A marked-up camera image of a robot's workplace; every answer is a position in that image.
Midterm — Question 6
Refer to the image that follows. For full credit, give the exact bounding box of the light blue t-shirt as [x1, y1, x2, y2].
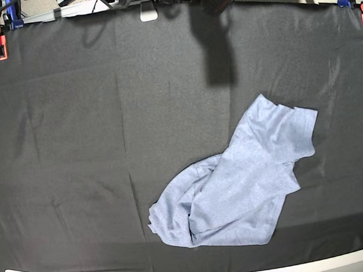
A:
[148, 95, 317, 248]

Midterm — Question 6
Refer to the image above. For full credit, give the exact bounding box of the black table cloth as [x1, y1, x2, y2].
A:
[0, 3, 363, 272]

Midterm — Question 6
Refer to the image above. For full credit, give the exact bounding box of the blue clamp top left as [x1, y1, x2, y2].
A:
[2, 0, 24, 30]

